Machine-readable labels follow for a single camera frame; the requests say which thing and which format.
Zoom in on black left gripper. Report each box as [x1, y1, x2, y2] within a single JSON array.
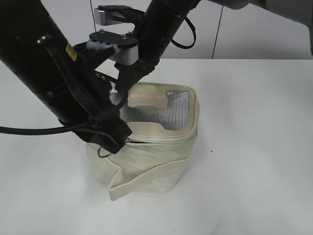
[[73, 107, 132, 154]]

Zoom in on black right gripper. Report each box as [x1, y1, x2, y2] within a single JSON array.
[[114, 59, 159, 92]]

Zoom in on silver zipper pull with ring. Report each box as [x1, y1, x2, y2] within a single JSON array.
[[97, 137, 132, 159]]

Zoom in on cream zippered bag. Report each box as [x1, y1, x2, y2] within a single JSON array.
[[86, 82, 200, 201]]

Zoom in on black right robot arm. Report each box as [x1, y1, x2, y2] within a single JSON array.
[[114, 0, 313, 91]]

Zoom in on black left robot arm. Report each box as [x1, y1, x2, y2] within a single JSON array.
[[0, 0, 131, 154]]

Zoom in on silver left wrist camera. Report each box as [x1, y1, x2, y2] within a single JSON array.
[[86, 31, 139, 66]]

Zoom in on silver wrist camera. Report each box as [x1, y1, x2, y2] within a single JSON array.
[[93, 5, 145, 26], [86, 31, 139, 66]]

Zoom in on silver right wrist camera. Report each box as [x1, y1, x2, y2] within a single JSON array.
[[93, 5, 145, 26]]

